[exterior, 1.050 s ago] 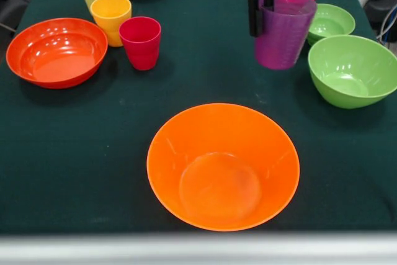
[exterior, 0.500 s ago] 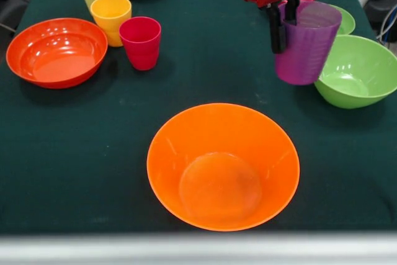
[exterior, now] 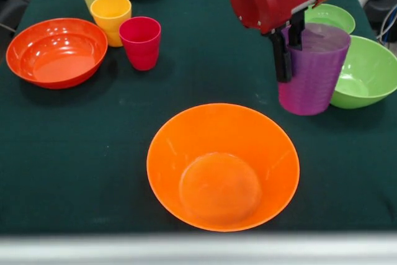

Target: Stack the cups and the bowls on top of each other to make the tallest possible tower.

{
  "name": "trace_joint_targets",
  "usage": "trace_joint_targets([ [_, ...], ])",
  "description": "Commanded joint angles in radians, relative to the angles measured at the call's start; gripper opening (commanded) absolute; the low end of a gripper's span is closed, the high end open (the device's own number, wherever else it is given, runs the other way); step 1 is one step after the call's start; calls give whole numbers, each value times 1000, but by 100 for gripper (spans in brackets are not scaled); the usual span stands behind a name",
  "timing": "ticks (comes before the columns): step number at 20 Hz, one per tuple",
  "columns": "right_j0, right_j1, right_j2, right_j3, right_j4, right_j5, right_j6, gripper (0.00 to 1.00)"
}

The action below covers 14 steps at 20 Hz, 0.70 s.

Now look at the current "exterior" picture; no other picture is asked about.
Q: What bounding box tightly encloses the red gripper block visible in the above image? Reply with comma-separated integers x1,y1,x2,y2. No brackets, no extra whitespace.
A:
229,0,344,84

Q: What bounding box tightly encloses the purple cup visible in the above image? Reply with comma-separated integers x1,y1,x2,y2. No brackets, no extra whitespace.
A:
278,22,352,116

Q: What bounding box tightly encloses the small green bowl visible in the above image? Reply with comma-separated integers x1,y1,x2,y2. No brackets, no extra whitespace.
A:
305,3,356,35

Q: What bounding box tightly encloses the large green bowl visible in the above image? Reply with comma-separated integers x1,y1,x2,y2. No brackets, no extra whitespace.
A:
329,35,397,110

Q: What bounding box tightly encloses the large orange bowl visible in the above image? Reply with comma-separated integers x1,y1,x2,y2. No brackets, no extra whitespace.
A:
146,102,301,233

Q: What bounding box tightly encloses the pink cup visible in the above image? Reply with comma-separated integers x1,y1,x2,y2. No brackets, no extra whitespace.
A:
118,16,162,71

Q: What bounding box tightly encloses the yellow cup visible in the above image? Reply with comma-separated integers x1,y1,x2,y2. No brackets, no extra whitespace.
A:
89,0,133,48

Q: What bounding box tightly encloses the dark green tablecloth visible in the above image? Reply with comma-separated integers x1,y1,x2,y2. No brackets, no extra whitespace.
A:
0,0,397,235

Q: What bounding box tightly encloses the wide red-orange bowl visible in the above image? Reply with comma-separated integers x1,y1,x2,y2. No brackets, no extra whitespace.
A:
6,17,109,89

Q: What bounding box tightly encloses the tangle of cables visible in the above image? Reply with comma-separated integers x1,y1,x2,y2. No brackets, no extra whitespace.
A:
376,6,397,50

